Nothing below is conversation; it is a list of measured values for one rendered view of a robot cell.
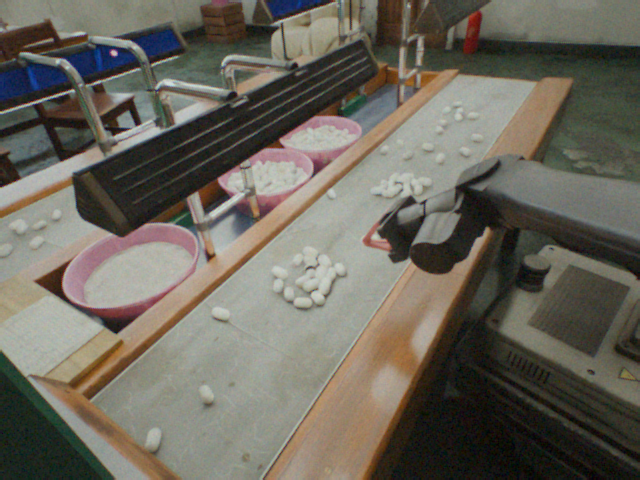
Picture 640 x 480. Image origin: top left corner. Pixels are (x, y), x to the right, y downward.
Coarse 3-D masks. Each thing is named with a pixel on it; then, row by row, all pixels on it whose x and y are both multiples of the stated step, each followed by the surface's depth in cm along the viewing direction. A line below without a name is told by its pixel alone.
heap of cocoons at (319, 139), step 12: (300, 132) 137; (312, 132) 136; (324, 132) 136; (336, 132) 136; (348, 132) 136; (288, 144) 130; (300, 144) 130; (312, 144) 130; (324, 144) 129; (336, 144) 128
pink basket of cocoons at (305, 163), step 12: (264, 156) 123; (288, 156) 121; (300, 156) 119; (312, 168) 111; (228, 180) 116; (228, 192) 108; (276, 192) 102; (288, 192) 104; (240, 204) 108; (276, 204) 106; (264, 216) 110
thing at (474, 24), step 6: (474, 12) 433; (480, 12) 433; (474, 18) 434; (480, 18) 434; (468, 24) 441; (474, 24) 437; (480, 24) 438; (468, 30) 443; (474, 30) 440; (468, 36) 446; (474, 36) 444; (468, 42) 449; (474, 42) 448; (468, 48) 452; (474, 48) 452
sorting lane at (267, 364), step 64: (448, 128) 132; (256, 256) 87; (384, 256) 85; (192, 320) 74; (256, 320) 73; (320, 320) 72; (128, 384) 65; (192, 384) 64; (256, 384) 63; (320, 384) 62; (192, 448) 56; (256, 448) 55
